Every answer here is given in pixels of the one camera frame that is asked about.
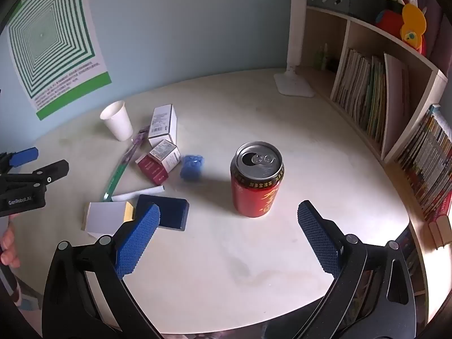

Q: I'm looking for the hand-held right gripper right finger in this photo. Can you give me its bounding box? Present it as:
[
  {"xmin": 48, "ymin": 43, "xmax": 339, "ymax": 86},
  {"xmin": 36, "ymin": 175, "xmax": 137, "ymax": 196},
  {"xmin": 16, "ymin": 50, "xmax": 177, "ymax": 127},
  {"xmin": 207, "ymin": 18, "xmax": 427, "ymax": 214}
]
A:
[{"xmin": 282, "ymin": 200, "xmax": 416, "ymax": 339}]

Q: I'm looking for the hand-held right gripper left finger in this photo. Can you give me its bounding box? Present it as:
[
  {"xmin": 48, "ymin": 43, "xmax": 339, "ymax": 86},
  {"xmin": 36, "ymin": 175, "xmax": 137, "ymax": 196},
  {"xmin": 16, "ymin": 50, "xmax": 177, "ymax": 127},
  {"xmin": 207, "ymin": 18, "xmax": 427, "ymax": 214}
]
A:
[{"xmin": 42, "ymin": 203, "xmax": 165, "ymax": 339}]

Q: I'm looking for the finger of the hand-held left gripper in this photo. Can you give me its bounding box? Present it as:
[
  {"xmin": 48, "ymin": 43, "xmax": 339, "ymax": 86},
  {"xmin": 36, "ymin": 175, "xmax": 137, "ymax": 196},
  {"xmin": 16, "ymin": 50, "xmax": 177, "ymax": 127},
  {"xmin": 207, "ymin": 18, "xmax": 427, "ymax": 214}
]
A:
[
  {"xmin": 0, "ymin": 160, "xmax": 69, "ymax": 186},
  {"xmin": 0, "ymin": 147, "xmax": 39, "ymax": 174}
]

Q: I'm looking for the red drink can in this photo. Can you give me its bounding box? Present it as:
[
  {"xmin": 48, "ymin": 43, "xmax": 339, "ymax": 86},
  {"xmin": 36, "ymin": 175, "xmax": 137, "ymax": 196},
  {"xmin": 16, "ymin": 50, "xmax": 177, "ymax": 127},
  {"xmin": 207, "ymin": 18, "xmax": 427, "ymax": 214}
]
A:
[{"xmin": 231, "ymin": 142, "xmax": 285, "ymax": 218}]

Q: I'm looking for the white paper cup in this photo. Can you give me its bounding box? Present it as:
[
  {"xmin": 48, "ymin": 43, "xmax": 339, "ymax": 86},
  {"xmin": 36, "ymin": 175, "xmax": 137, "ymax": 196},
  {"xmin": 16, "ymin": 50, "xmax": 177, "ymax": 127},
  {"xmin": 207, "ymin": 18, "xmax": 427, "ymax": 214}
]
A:
[{"xmin": 99, "ymin": 101, "xmax": 134, "ymax": 142}]

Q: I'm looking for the small red white box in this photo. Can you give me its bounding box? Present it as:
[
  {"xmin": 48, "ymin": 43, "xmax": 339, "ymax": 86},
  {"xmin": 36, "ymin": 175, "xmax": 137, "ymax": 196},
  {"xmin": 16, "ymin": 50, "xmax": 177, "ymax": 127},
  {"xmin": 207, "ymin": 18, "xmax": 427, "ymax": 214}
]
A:
[{"xmin": 148, "ymin": 139, "xmax": 181, "ymax": 172}]

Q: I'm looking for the tall white carton box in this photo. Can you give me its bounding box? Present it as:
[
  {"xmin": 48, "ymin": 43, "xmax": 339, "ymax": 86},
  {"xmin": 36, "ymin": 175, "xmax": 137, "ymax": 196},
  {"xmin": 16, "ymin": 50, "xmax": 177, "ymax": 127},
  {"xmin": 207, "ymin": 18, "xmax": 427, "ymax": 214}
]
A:
[{"xmin": 147, "ymin": 104, "xmax": 178, "ymax": 149}]

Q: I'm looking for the person's left hand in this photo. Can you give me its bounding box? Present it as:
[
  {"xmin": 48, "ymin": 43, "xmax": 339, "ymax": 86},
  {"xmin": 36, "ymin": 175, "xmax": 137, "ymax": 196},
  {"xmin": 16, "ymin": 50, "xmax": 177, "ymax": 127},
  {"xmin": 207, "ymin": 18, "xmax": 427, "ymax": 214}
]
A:
[{"xmin": 0, "ymin": 226, "xmax": 21, "ymax": 268}]

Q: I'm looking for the white yellow box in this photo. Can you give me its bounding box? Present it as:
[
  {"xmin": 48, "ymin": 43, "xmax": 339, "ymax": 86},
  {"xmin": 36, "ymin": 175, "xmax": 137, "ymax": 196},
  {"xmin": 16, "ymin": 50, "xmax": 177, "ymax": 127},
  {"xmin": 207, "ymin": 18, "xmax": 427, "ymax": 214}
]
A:
[{"xmin": 81, "ymin": 201, "xmax": 136, "ymax": 239}]

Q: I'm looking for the navy blue box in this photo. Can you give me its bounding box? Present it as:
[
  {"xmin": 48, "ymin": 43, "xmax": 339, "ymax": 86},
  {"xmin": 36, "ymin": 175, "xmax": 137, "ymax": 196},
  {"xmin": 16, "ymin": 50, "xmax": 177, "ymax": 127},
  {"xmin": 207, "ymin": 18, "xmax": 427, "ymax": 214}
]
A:
[{"xmin": 135, "ymin": 194, "xmax": 189, "ymax": 232}]

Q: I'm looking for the white paper roll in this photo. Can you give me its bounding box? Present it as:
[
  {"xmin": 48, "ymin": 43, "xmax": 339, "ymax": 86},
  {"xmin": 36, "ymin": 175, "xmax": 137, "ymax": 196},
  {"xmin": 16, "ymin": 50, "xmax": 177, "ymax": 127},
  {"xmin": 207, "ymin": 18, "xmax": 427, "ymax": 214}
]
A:
[{"xmin": 110, "ymin": 184, "xmax": 165, "ymax": 203}]

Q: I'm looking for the green toothbrush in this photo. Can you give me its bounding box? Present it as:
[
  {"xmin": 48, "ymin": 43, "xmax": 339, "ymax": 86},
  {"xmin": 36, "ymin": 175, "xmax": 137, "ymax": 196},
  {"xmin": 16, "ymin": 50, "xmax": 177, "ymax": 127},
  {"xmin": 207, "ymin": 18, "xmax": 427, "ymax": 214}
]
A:
[{"xmin": 102, "ymin": 141, "xmax": 140, "ymax": 202}]

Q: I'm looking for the dark red box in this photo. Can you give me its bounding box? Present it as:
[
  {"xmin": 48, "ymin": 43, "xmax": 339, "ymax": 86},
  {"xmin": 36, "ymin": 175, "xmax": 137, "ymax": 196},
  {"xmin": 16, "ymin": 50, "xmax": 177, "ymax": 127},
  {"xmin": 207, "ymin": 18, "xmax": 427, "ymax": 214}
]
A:
[{"xmin": 136, "ymin": 153, "xmax": 169, "ymax": 185}]

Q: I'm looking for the purple toothbrush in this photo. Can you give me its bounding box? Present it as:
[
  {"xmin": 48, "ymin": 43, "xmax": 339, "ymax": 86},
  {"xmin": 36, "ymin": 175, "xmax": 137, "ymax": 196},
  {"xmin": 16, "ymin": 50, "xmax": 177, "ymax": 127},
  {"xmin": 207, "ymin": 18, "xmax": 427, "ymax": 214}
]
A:
[{"xmin": 122, "ymin": 126, "xmax": 151, "ymax": 165}]

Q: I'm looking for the row of colourful paperbacks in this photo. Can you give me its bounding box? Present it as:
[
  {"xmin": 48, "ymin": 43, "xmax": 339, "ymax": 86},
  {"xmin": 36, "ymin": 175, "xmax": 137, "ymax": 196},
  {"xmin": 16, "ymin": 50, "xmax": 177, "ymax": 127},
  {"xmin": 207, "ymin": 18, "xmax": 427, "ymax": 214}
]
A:
[{"xmin": 395, "ymin": 104, "xmax": 452, "ymax": 221}]

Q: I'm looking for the row of thin books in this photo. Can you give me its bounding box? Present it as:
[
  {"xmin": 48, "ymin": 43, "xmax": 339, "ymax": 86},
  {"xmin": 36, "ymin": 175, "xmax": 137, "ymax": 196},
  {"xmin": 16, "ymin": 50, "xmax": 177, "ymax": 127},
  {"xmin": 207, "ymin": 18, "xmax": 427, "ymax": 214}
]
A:
[{"xmin": 332, "ymin": 47, "xmax": 387, "ymax": 145}]

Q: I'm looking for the white desk lamp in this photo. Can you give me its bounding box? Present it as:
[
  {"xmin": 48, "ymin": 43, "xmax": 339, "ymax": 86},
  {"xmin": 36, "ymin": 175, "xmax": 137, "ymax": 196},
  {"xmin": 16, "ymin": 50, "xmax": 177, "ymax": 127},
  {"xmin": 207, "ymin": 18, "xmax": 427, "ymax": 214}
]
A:
[{"xmin": 275, "ymin": 0, "xmax": 315, "ymax": 97}]

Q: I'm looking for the wooden bookshelf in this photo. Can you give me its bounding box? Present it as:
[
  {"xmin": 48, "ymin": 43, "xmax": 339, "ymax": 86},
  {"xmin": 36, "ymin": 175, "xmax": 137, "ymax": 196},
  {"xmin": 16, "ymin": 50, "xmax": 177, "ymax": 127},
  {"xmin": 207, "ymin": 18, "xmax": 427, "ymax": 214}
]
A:
[{"xmin": 302, "ymin": 5, "xmax": 452, "ymax": 297}]

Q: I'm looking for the red and yellow toy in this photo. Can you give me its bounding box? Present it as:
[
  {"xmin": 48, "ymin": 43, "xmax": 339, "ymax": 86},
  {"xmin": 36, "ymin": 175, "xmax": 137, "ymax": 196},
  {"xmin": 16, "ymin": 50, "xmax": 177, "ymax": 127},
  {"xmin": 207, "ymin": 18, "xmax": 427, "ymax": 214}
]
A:
[{"xmin": 375, "ymin": 3, "xmax": 428, "ymax": 55}]

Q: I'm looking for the green striped wall poster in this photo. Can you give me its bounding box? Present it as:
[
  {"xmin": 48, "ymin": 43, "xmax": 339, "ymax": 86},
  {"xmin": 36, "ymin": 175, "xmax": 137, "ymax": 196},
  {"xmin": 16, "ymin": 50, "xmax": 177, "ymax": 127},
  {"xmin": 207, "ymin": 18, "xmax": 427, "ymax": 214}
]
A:
[{"xmin": 7, "ymin": 0, "xmax": 113, "ymax": 121}]

